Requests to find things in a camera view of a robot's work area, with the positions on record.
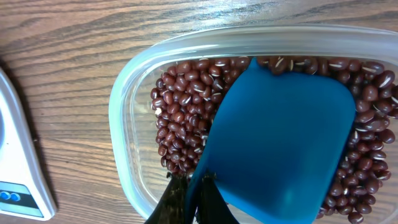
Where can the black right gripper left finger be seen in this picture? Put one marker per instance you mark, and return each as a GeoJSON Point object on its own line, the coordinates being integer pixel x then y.
{"type": "Point", "coordinates": [170, 208]}

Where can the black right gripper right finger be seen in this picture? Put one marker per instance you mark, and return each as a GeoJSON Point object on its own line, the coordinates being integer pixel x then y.
{"type": "Point", "coordinates": [212, 209]}

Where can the blue plastic measuring scoop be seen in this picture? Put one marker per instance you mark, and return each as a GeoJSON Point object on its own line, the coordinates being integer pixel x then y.
{"type": "Point", "coordinates": [275, 144]}

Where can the white digital kitchen scale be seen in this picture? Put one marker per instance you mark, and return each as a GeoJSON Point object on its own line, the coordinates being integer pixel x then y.
{"type": "Point", "coordinates": [24, 191]}

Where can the clear plastic food container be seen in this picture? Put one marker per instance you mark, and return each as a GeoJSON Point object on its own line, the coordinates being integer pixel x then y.
{"type": "Point", "coordinates": [132, 120]}

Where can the red adzuki beans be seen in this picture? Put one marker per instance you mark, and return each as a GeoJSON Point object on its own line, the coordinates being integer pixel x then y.
{"type": "Point", "coordinates": [187, 96]}

